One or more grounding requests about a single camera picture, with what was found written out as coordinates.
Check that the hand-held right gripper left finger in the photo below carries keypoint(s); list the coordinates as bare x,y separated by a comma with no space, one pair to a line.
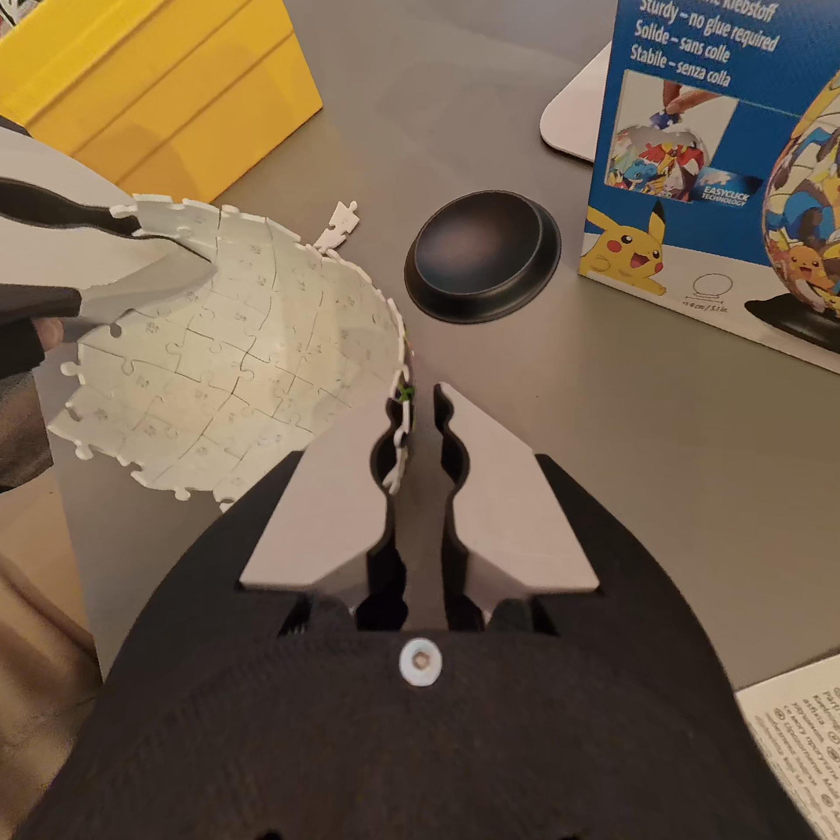
315,525

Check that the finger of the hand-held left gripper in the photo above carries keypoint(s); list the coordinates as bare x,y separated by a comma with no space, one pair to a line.
46,167
98,269

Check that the person's left hand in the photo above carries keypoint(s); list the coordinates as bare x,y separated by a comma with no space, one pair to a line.
50,340

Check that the yellow plastic bin stack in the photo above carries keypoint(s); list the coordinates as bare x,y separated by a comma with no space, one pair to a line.
164,98

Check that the black round stand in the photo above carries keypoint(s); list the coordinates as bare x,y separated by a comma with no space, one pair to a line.
482,256

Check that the blue puzzle box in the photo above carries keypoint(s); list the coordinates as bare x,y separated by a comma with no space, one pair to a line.
709,164

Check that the colourful puzzle ball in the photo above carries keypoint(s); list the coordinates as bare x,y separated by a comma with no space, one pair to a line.
249,367

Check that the white-backed puzzle piece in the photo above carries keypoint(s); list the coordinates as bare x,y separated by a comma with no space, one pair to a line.
338,226

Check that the white rounded object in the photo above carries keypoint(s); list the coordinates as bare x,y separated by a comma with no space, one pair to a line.
577,111

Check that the printed paper leaflet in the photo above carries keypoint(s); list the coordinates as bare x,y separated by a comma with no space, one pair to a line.
794,741

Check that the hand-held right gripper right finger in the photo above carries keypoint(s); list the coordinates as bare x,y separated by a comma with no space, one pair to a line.
525,525

